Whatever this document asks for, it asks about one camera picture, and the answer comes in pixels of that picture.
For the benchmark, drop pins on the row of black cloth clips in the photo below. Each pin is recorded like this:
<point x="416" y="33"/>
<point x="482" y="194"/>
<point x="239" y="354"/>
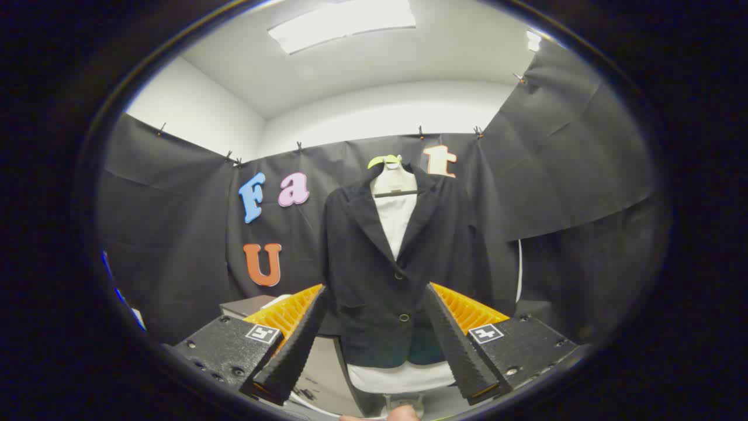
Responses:
<point x="298" y="146"/>

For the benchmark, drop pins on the black backdrop cloth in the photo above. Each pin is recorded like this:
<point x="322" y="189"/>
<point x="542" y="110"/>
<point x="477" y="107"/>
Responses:
<point x="175" y="234"/>

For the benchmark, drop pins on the black suit jacket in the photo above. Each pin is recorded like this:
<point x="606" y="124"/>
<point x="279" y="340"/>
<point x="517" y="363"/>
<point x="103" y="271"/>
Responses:
<point x="374" y="292"/>

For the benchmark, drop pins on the white plastic hanger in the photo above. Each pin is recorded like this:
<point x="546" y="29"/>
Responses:
<point x="394" y="181"/>

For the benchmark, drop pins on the large ceiling light panel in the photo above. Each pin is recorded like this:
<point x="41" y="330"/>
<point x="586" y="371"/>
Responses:
<point x="342" y="26"/>

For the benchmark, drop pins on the grey cabinet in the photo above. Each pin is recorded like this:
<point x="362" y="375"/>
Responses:
<point x="318" y="368"/>

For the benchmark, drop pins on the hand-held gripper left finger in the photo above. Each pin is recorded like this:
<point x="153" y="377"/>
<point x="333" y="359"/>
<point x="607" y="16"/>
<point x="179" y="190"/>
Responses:
<point x="295" y="351"/>

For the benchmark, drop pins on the blue and white object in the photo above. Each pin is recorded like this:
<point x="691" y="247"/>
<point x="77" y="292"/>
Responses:
<point x="139" y="318"/>

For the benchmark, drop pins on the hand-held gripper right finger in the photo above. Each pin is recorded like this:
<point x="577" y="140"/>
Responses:
<point x="459" y="351"/>

